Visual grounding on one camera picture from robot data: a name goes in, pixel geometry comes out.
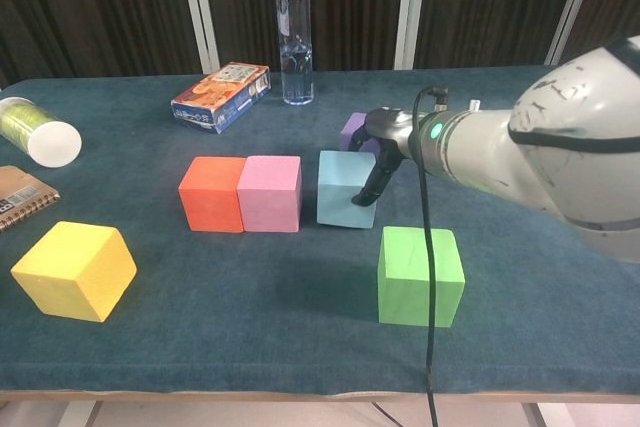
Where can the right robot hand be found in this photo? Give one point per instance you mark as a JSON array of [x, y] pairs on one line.
[[392, 132]]

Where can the purple foam cube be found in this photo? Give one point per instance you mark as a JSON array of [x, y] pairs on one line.
[[352, 124]]

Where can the light blue foam cube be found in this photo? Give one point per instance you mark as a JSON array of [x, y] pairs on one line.
[[340, 192]]

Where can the green foam cube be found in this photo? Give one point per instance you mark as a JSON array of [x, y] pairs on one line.
[[400, 272]]

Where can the orange foam cube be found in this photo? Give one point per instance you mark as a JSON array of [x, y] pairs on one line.
[[210, 197]]

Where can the yellow foam cube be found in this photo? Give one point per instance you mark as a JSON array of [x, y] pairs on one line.
[[75, 272]]

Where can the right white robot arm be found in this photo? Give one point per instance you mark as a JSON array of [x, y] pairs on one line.
[[550, 147]]

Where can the clear plastic water bottle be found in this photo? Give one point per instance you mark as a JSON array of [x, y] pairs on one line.
[[296, 47]]

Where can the pink foam cube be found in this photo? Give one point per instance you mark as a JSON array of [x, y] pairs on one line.
[[270, 197]]

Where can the blue orange biscuit box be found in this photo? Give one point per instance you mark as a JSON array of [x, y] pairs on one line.
[[220, 97]]

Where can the teal table cloth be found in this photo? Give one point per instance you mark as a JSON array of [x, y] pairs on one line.
[[250, 347]]

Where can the clear tennis ball tube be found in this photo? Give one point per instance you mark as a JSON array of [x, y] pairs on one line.
[[45, 139]]

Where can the brown spiral notebook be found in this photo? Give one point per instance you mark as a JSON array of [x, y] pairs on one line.
[[22, 197]]

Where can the white partition post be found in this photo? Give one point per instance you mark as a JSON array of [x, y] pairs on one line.
[[572, 7], [411, 7], [200, 12]]

